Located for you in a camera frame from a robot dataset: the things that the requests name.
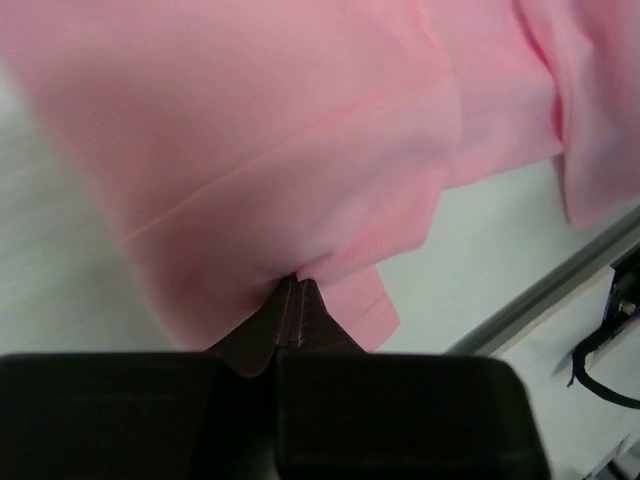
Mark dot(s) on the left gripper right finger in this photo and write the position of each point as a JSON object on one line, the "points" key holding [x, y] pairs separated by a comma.
{"points": [[343, 413]]}

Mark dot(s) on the pink t shirt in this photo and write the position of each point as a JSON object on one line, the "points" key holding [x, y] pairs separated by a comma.
{"points": [[232, 143]]}

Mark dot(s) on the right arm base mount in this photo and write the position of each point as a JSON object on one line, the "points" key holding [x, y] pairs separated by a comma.
{"points": [[622, 312]]}

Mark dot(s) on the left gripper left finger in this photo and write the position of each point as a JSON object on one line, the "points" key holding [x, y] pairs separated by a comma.
{"points": [[145, 415]]}

